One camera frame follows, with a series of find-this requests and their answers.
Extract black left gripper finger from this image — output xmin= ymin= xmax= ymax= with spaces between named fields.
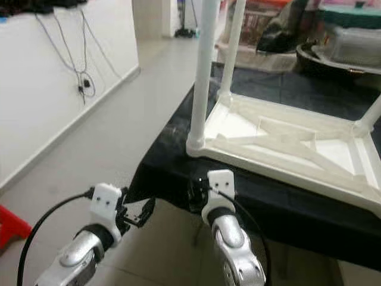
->
xmin=137 ymin=197 xmax=156 ymax=225

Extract black tablecloth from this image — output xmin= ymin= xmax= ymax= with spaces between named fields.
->
xmin=128 ymin=63 xmax=381 ymax=272

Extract white plastic table top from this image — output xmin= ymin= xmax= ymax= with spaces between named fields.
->
xmin=186 ymin=92 xmax=381 ymax=207

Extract red stool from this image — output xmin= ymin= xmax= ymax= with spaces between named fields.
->
xmin=0 ymin=206 xmax=32 ymax=251

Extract large black bowl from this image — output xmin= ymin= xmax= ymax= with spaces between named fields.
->
xmin=296 ymin=43 xmax=381 ymax=77

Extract white appliance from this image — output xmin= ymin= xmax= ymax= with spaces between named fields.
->
xmin=179 ymin=0 xmax=203 ymax=30

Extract glossy black bag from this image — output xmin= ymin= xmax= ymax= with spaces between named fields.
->
xmin=256 ymin=0 xmax=313 ymax=54

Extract orange lidded storage box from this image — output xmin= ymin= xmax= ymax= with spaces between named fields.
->
xmin=245 ymin=0 xmax=289 ymax=8

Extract black electronic equipment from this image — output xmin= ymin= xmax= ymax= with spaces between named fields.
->
xmin=0 ymin=0 xmax=87 ymax=15

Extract green round pot lid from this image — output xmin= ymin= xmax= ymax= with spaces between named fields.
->
xmin=318 ymin=5 xmax=381 ymax=29

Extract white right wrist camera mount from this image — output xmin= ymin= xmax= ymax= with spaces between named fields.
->
xmin=202 ymin=170 xmax=236 ymax=225

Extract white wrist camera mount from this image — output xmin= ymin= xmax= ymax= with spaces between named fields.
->
xmin=92 ymin=183 xmax=123 ymax=245
xmin=202 ymin=170 xmax=236 ymax=225

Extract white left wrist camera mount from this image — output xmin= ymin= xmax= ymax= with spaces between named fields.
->
xmin=92 ymin=183 xmax=123 ymax=245

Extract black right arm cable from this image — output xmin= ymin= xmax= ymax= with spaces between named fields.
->
xmin=205 ymin=182 xmax=273 ymax=286

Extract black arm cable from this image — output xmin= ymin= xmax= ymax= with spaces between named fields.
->
xmin=17 ymin=189 xmax=96 ymax=286
xmin=205 ymin=182 xmax=273 ymax=286

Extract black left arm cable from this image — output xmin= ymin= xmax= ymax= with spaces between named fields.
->
xmin=17 ymin=189 xmax=96 ymax=286

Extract thin black wall cable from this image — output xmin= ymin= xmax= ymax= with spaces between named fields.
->
xmin=36 ymin=12 xmax=96 ymax=105
xmin=80 ymin=9 xmax=142 ymax=81

